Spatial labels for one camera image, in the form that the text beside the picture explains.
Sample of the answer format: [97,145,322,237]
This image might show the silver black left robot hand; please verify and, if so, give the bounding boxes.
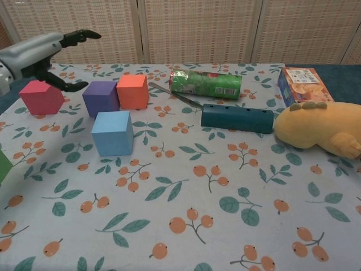
[0,29,102,93]

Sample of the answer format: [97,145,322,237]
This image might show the pink cube block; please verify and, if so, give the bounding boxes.
[18,80,65,116]

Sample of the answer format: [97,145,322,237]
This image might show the purple cube block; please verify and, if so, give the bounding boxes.
[82,81,121,118]

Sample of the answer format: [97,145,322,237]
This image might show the orange cube block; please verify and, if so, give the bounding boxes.
[116,74,149,110]

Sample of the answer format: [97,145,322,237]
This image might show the light blue cube block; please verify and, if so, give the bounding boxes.
[90,111,134,157]

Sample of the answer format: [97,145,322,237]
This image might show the green cube block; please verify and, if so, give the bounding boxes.
[0,148,14,187]

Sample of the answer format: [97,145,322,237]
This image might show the woven bamboo screen panel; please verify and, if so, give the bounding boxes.
[0,16,16,53]
[252,0,361,65]
[137,0,265,65]
[0,0,143,65]
[342,30,361,65]

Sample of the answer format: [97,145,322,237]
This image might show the metal table knife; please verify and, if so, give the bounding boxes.
[148,82,204,110]

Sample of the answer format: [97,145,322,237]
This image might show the green crushed snack can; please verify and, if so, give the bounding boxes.
[169,67,244,101]

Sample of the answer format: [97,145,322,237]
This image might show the floral fruit print tablecloth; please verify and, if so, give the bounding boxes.
[0,62,361,271]

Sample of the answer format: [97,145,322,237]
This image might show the teal half-cylinder block with holes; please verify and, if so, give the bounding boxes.
[200,103,275,135]

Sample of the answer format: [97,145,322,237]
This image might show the orange blue snack box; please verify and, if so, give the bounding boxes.
[277,67,336,107]

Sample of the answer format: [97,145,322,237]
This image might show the yellow plush dinosaur toy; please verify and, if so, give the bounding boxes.
[274,101,361,161]

